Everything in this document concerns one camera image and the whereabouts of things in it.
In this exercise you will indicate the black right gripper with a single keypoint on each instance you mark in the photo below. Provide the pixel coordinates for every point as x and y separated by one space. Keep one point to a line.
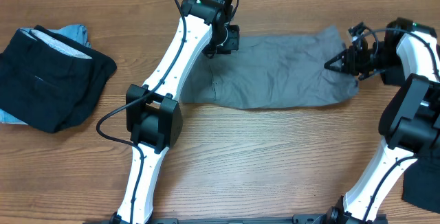
353 59

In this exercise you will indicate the grey shorts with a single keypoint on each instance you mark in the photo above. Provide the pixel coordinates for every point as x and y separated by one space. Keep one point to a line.
272 72

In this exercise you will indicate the folded black shorts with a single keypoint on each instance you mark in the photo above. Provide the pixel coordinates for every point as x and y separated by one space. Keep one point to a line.
50 81

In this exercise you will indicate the dark teal t-shirt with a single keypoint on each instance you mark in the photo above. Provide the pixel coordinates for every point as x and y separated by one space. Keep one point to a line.
421 182

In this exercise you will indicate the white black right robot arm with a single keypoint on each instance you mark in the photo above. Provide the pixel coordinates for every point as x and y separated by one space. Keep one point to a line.
362 202

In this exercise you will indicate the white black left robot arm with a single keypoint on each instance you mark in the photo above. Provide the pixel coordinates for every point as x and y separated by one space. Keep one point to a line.
153 116

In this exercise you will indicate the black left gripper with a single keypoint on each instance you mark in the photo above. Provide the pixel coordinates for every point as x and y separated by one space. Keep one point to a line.
232 38

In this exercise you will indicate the light blue jeans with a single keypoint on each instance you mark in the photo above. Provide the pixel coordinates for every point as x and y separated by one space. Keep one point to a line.
75 32

